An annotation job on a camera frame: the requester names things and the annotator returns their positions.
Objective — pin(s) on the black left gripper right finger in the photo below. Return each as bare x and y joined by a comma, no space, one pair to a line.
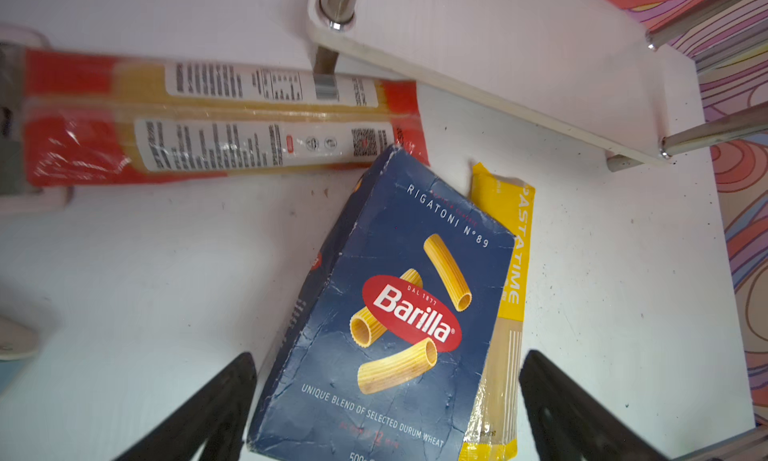
567,423

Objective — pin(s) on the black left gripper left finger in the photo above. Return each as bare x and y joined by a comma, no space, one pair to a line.
210,425

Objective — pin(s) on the blue Barilla rigatoni box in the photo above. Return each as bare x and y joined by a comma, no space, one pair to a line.
384,353

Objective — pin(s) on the red spaghetti bag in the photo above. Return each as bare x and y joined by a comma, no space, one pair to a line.
89,119

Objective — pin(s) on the white two-tier shelf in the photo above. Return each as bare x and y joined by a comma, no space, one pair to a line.
582,68

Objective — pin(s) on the yellow Pastatime spaghetti bag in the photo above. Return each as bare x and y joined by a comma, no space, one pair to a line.
492,430

